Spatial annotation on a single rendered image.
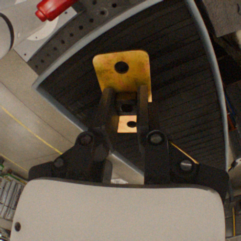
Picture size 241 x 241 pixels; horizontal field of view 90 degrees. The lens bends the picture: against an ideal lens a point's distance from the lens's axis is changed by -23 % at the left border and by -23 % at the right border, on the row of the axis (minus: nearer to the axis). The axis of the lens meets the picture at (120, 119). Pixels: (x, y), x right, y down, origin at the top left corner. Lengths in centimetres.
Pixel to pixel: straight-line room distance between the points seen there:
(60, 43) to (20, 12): 30
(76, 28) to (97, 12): 10
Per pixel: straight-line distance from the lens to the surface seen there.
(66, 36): 64
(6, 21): 38
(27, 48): 63
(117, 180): 388
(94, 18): 59
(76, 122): 16
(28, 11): 45
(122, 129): 15
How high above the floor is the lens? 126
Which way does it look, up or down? 41 degrees down
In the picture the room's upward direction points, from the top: 172 degrees counter-clockwise
